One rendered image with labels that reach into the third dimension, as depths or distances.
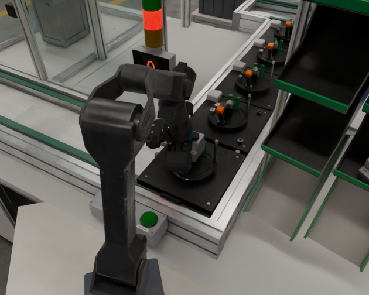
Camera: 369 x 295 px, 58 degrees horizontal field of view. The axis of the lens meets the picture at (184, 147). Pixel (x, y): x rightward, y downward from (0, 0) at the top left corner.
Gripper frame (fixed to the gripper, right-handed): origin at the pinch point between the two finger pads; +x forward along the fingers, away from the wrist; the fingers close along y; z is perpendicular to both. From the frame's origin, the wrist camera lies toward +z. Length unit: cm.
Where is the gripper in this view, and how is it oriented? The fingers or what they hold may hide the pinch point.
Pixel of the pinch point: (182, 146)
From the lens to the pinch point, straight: 84.1
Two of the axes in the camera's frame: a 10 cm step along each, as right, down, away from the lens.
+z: -9.9, 0.3, 1.3
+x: 1.3, 5.4, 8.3
